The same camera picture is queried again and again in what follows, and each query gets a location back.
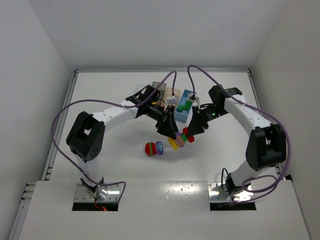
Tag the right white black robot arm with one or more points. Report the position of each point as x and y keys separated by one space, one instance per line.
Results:
x=268 y=143

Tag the red round striped lego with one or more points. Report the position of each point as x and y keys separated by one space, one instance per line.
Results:
x=150 y=149

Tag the blue plastic container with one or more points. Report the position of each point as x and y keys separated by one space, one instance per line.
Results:
x=183 y=116

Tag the metal base plate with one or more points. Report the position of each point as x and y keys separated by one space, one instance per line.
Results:
x=219 y=196
x=103 y=194

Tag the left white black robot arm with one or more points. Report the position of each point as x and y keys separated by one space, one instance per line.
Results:
x=86 y=136

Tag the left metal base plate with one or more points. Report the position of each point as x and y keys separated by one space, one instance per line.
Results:
x=103 y=194

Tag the purple flower print lego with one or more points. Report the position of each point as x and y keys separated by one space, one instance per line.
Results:
x=159 y=147

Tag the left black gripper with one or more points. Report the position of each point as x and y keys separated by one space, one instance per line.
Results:
x=164 y=121

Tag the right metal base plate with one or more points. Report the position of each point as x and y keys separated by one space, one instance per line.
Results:
x=219 y=196

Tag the green square lego brick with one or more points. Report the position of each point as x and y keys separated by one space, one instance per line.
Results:
x=184 y=137

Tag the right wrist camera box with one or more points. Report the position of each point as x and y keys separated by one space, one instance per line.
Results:
x=193 y=98

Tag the orange translucent plastic container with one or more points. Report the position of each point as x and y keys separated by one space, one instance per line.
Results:
x=171 y=92

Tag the purple striped oval lego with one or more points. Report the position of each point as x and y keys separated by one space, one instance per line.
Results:
x=179 y=141

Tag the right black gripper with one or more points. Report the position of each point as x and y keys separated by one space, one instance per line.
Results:
x=200 y=120

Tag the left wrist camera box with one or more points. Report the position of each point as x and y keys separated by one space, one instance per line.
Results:
x=171 y=100

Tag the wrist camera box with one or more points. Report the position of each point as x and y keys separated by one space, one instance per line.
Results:
x=193 y=98
x=171 y=100

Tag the red base lego brick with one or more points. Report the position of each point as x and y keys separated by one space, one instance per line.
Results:
x=185 y=131

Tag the small green lego brick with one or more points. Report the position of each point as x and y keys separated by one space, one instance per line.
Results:
x=180 y=108

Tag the yellow curved lego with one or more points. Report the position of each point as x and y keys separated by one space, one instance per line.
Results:
x=172 y=143

